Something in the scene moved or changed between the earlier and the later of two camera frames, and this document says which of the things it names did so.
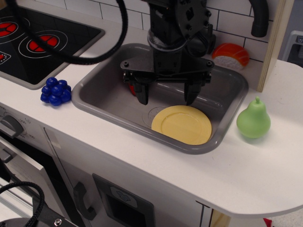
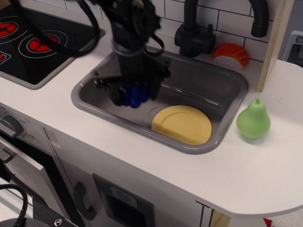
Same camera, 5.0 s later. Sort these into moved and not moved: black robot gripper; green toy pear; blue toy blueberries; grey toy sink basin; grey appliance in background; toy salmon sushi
Moved: black robot gripper; blue toy blueberries
Not moved: grey appliance in background; grey toy sink basin; toy salmon sushi; green toy pear
